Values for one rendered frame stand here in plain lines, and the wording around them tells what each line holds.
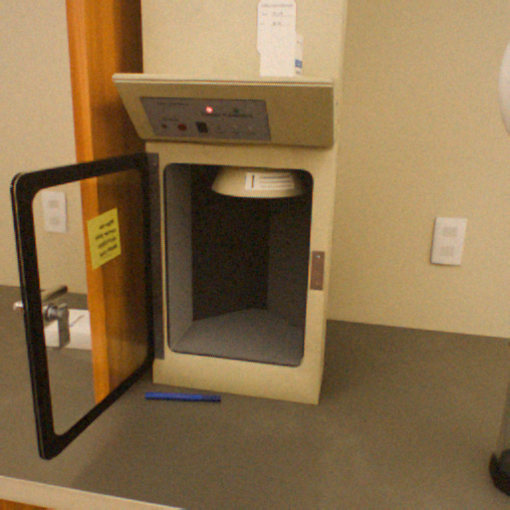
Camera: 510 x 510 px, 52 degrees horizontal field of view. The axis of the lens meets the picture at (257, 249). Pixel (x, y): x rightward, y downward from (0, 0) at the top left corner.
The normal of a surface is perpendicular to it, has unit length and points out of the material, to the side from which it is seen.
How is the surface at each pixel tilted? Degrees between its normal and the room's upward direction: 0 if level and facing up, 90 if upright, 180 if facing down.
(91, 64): 90
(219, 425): 0
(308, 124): 135
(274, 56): 90
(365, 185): 90
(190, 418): 0
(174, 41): 90
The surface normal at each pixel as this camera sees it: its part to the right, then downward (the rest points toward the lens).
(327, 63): -0.20, 0.27
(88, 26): 0.98, 0.08
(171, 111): -0.16, 0.87
